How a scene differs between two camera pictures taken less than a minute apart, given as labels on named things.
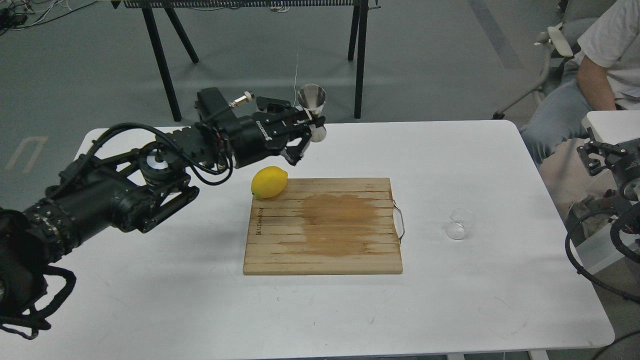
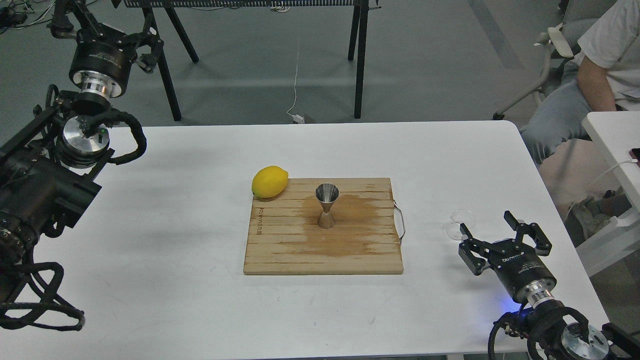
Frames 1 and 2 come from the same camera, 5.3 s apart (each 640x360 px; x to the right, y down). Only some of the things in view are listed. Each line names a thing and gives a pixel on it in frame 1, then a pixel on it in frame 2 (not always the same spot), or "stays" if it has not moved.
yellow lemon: (269, 182) stays
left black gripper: (258, 137) → (104, 54)
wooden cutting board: (324, 226) stays
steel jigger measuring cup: (314, 96) → (327, 194)
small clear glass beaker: (460, 219) stays
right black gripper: (625, 160) → (522, 272)
